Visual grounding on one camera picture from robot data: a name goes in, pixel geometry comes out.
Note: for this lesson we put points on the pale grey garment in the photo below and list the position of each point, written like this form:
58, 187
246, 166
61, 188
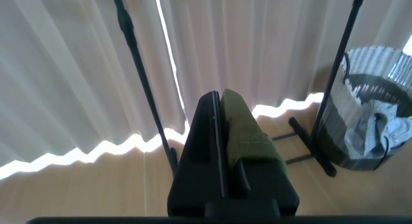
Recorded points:
363, 134

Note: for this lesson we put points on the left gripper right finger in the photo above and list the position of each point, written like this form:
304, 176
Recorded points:
267, 182

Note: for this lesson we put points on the green printed t-shirt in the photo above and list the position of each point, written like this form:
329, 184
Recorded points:
244, 127

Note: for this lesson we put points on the black clothes rack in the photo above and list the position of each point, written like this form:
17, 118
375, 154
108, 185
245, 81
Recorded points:
128, 27

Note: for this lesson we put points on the white laundry basket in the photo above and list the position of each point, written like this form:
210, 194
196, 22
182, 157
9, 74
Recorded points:
338, 111

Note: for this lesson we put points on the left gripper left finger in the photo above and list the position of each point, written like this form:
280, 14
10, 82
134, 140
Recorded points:
199, 172

